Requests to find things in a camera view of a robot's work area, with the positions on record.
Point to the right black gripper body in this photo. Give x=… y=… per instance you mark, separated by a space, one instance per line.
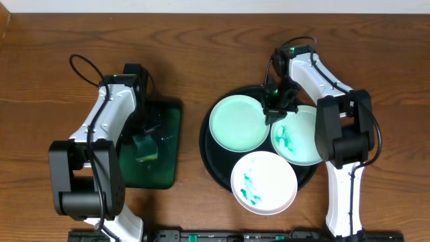
x=283 y=99

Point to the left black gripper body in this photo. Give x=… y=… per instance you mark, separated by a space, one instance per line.
x=148 y=128

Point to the green yellow sponge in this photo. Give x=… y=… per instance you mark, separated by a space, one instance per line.
x=146 y=148

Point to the mint plate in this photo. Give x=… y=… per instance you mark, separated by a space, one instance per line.
x=237 y=123
x=293 y=137

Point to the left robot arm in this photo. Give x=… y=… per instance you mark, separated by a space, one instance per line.
x=87 y=181

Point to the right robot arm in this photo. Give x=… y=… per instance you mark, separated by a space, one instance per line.
x=345 y=128

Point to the green rectangular tray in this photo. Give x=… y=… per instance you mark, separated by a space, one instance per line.
x=159 y=173

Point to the white plate with green stain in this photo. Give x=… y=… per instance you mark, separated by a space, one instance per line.
x=264 y=183

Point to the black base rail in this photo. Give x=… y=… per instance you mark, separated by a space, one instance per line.
x=177 y=236

